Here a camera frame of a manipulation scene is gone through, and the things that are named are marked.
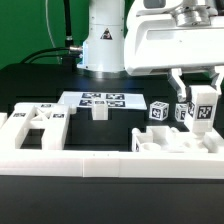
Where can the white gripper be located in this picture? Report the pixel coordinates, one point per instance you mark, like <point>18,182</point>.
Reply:
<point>155,42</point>

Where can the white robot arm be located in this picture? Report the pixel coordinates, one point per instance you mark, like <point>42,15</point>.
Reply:
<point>103,50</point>

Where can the white tagged cube right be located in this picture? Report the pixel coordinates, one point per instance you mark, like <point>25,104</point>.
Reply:
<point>180,111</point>

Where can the white tagged cube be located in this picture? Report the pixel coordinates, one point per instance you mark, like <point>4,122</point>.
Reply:
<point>180,111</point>
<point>159,110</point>

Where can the white tagged cube left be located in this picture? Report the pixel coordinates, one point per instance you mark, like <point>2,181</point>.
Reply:
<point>159,110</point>

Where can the white marker sheet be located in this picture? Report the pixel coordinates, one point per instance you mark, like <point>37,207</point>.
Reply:
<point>114,100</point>

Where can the white U-shaped fence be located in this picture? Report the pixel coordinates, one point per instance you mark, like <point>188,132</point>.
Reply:
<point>111,164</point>

